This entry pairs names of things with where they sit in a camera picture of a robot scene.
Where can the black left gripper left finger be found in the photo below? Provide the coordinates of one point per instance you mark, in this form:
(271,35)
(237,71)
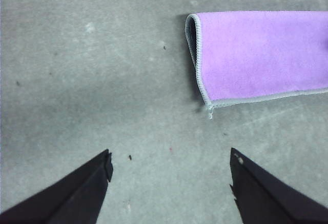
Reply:
(69,198)

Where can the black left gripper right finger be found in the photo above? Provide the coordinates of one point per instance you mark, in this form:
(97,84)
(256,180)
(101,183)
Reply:
(269,198)

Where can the purple towel with grey hem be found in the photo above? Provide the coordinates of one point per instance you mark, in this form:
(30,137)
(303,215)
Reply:
(256,57)

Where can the grey table cloth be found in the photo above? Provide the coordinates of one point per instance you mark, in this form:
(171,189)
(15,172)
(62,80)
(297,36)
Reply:
(102,67)

